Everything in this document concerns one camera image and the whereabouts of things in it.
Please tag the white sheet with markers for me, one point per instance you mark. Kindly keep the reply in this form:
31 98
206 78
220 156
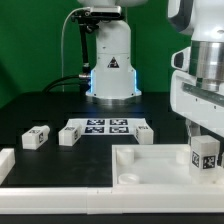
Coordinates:
106 126

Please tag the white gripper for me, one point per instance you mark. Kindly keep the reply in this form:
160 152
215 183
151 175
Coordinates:
198 106

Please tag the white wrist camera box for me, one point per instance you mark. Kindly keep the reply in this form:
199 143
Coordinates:
181 59

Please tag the white U-shaped fence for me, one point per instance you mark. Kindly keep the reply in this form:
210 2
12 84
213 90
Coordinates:
114 199

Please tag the black camera on stand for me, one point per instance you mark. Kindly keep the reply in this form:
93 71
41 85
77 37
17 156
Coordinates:
88 20

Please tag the white square tabletop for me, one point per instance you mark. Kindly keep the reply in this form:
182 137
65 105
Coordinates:
162 164

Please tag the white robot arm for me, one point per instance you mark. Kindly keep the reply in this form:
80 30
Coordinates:
159 57

